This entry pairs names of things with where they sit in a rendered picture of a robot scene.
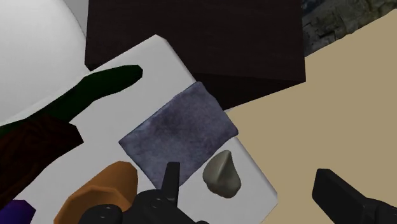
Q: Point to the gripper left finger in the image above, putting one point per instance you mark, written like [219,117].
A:
[170,186]

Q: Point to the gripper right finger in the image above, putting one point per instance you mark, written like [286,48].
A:
[344,198]

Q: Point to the grey olive stone-shaped object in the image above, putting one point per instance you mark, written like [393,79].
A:
[221,176]

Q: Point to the grey purple square cloth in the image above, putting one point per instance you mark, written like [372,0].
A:
[180,130]

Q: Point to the orange brown rounded object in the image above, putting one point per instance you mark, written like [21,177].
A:
[102,189]

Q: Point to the white table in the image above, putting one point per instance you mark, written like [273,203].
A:
[124,105]

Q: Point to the dark green elongated object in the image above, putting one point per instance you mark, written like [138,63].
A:
[102,83]

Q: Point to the dark maroon block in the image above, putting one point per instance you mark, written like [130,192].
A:
[34,149]

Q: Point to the dark robot stand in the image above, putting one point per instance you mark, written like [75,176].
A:
[198,40]

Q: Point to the purple object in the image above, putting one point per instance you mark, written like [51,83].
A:
[14,213]

